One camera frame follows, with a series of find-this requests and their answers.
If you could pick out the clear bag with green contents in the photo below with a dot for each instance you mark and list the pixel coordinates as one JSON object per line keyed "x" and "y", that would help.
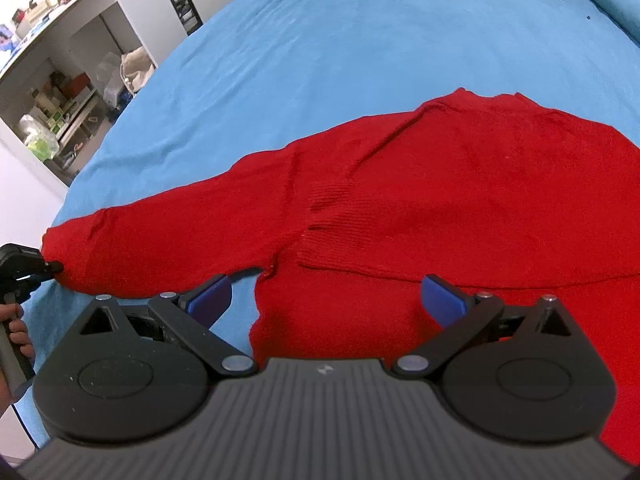
{"x": 39, "y": 136}

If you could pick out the blue bed sheet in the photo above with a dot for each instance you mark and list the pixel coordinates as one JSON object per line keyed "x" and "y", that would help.
{"x": 350, "y": 45}

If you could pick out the red knit sweater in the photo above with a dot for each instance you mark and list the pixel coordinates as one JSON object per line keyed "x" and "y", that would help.
{"x": 450, "y": 200}

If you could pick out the white shelf unit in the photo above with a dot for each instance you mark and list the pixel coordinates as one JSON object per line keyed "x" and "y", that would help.
{"x": 120, "y": 5}

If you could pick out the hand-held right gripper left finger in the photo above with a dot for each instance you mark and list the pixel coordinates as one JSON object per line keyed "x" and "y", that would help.
{"x": 212, "y": 301}

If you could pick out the person's left hand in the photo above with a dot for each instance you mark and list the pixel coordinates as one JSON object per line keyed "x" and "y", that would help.
{"x": 17, "y": 333}

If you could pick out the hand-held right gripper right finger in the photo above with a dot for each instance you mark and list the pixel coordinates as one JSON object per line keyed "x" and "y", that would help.
{"x": 441, "y": 301}

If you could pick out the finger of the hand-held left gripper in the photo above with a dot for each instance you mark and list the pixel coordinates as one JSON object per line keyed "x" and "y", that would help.
{"x": 52, "y": 266}

